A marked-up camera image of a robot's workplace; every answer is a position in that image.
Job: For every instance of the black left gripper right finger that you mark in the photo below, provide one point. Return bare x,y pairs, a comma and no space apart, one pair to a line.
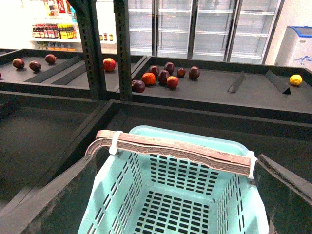
286,196

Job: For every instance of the red yellow apple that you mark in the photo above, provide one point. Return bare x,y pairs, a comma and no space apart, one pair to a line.
109,64

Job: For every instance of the black shelf divider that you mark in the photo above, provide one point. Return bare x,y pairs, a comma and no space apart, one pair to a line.
278,83

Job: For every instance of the small dark red apple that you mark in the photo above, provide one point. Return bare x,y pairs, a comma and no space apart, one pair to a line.
181,72

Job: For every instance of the glass door refrigerator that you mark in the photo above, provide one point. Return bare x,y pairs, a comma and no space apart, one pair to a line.
217,30

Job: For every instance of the brown basket handle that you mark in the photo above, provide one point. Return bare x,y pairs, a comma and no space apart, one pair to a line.
146,145

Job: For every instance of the orange red fruit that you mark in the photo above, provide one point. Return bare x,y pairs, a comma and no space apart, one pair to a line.
148,78

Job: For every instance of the white chest freezer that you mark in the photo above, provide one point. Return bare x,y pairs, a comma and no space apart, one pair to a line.
296,48

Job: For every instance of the yellow lemon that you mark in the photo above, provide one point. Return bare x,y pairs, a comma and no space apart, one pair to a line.
295,80

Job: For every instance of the light blue plastic basket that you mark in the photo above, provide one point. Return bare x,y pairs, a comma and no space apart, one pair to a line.
152,194

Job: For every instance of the black perforated shelf post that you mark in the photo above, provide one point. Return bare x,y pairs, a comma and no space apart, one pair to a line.
89,34
121,12

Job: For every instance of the white cable tie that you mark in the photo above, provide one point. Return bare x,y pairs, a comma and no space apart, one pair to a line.
113,148
253,160

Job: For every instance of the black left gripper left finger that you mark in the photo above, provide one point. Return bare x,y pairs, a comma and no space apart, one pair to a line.
59,207

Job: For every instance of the dark purple apple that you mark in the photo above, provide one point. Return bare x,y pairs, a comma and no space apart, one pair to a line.
138,86
155,70
162,77
170,67
194,73

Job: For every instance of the shelf of sauce bottles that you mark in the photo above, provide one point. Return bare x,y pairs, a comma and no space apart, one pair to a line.
54,31

